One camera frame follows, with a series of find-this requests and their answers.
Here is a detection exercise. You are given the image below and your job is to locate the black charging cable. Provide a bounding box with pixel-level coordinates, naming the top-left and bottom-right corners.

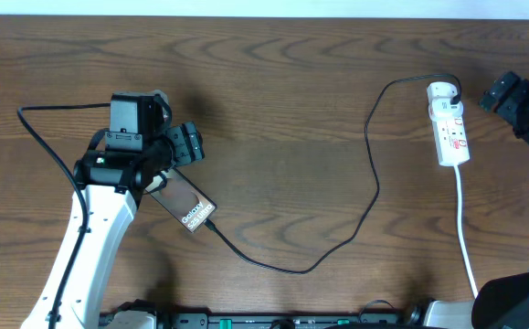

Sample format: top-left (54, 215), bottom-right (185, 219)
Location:
top-left (203, 72), bottom-right (463, 275)

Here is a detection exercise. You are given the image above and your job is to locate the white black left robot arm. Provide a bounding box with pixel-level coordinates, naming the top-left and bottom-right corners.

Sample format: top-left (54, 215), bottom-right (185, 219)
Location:
top-left (22, 169), bottom-right (217, 328)

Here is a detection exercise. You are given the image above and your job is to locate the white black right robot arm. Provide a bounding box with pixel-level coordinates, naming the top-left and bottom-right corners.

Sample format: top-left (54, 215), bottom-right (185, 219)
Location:
top-left (409, 71), bottom-right (529, 328)

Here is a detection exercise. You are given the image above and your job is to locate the white USB charger adapter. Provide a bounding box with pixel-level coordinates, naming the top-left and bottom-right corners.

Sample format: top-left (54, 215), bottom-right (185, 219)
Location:
top-left (427, 81), bottom-right (460, 104)

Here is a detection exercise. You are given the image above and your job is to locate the white power strip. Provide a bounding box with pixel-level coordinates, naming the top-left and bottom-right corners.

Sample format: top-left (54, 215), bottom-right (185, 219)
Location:
top-left (428, 98), bottom-right (470, 167)

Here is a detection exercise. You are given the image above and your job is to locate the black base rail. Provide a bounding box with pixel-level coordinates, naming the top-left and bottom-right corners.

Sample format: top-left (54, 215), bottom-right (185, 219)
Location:
top-left (99, 313), bottom-right (429, 329)

